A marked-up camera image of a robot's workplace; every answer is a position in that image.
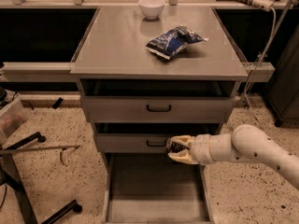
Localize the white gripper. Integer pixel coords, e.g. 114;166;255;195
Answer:
166;134;215;165

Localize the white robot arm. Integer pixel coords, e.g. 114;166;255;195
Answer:
166;124;299;189

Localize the bottom grey drawer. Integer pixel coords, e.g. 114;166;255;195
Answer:
102;153;214;224

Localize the grey drawer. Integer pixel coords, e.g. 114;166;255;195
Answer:
79;78;234;123
93;123;220;153
102;153;214;224

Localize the middle grey drawer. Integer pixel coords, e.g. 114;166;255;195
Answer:
93;123;220;153

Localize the grey drawer cabinet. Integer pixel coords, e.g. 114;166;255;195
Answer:
71;5;247;224

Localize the top grey drawer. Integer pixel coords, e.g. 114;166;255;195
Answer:
79;78;234;123

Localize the blue chip bag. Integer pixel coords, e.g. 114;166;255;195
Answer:
146;25;207;60

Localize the dark cabinet at right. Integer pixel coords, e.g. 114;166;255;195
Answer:
263;25;299;127

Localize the small black floor object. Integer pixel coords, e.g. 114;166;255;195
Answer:
52;97;64;109

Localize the white ceramic bowl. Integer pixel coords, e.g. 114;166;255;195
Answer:
138;0;165;20

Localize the clear plastic storage bin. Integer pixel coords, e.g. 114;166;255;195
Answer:
0;90;27;144

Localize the thin metal rod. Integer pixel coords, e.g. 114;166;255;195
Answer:
0;145;80;155

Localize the white power cable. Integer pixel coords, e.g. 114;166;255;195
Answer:
239;7;278;129

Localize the grey horizontal rail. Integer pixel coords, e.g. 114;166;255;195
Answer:
1;63;75;82

